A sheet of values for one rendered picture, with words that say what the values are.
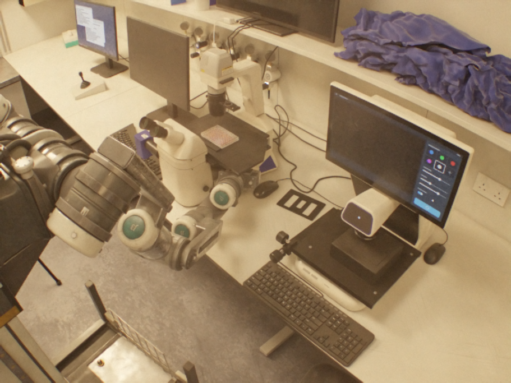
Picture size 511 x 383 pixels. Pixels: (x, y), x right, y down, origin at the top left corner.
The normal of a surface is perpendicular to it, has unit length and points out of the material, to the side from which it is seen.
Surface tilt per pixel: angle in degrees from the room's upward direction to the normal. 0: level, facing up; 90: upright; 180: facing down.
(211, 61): 73
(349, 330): 5
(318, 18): 86
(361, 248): 0
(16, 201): 90
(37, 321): 0
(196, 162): 90
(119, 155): 30
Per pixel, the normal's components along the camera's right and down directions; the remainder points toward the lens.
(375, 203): 0.10, -0.82
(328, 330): -0.06, -0.72
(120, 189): 0.67, 0.24
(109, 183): 0.40, 0.01
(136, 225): -0.13, -0.34
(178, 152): -0.55, -0.15
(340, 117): -0.73, 0.48
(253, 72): 0.69, 0.47
